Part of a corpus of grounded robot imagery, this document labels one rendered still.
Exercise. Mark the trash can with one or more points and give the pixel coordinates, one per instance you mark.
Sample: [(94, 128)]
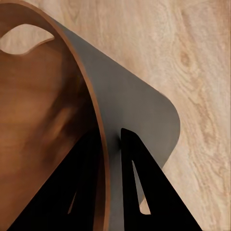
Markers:
[(56, 92)]

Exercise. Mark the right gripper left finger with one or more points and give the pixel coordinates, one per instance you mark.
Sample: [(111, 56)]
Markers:
[(77, 173)]

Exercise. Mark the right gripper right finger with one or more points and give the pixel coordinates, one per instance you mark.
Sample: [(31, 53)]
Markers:
[(168, 211)]

